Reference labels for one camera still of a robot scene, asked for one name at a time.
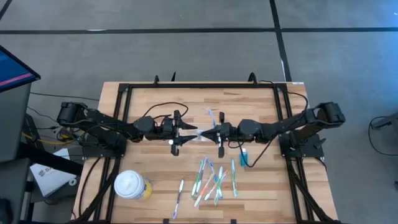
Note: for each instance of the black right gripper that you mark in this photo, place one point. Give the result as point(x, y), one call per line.
point(228, 132)

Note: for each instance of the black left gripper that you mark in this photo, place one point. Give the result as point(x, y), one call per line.
point(168, 129)

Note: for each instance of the clear acrylic organizer box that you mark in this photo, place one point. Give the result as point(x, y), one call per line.
point(199, 132)

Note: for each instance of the blue toothbrush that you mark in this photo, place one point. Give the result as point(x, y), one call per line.
point(202, 171)
point(211, 117)
point(212, 169)

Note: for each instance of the purple toothbrush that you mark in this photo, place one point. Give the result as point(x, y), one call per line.
point(178, 197)

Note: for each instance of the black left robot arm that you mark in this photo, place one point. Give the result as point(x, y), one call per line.
point(102, 119)

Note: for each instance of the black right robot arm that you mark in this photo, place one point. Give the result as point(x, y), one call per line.
point(280, 129)

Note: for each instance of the black hook clamp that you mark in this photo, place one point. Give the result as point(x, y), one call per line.
point(252, 77)
point(173, 77)
point(156, 80)

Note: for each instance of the white lidded paper cup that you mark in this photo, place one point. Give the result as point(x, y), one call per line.
point(129, 184)

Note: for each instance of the small white tape roll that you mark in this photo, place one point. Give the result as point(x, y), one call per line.
point(71, 181)

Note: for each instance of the black stand bar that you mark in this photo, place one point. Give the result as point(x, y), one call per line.
point(53, 160)

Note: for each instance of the white printed booklet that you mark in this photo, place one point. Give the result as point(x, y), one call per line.
point(53, 183)

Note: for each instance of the grey cabinet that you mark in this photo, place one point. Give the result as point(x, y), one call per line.
point(14, 124)

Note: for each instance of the grey floor stand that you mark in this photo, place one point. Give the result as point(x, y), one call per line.
point(387, 121)

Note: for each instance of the computer monitor blue screen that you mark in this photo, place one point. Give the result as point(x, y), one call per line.
point(14, 71)

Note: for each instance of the black aluminium table frame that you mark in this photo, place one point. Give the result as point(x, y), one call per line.
point(202, 85)

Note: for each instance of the black edge bracket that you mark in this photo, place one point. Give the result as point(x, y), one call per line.
point(165, 221)
point(233, 221)

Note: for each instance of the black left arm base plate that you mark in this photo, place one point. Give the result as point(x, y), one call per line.
point(93, 152)

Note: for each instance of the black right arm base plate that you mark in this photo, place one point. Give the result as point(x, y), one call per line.
point(311, 152)

